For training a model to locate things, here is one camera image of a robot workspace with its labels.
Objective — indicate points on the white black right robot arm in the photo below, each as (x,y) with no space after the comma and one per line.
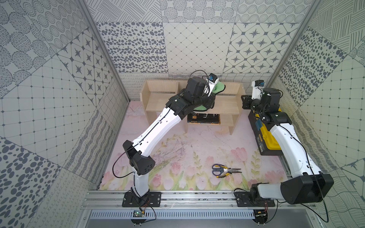
(308,183)

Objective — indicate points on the blue yellow handled scissors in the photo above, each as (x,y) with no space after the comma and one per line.
(222,171)

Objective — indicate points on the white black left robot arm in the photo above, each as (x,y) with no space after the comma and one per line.
(138,151)

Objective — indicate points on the left green circuit board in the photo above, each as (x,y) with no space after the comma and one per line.
(138,214)

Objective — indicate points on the right black circuit board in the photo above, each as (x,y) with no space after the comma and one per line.
(260,216)

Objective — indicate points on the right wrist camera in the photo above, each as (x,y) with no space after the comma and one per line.
(257,89)

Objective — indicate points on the green grey microfibre cloth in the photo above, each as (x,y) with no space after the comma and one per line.
(219,87)

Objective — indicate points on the light wooden bookshelf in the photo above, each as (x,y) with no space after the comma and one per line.
(228,104)

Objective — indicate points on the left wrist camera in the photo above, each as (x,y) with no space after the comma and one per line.
(212,81)

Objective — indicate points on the floral pink table mat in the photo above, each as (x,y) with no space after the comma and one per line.
(185,156)

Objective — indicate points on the yellow and black toolbox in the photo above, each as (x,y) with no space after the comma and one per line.
(267,144)

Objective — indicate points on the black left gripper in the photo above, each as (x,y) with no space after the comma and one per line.
(207,102)

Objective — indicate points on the black gold patterned book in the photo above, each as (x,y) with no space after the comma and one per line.
(200,118)

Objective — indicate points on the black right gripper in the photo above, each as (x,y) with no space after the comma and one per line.
(245,104)

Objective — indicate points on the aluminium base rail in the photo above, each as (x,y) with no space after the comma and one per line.
(182,205)

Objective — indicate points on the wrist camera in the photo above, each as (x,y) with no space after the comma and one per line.
(257,89)
(212,81)

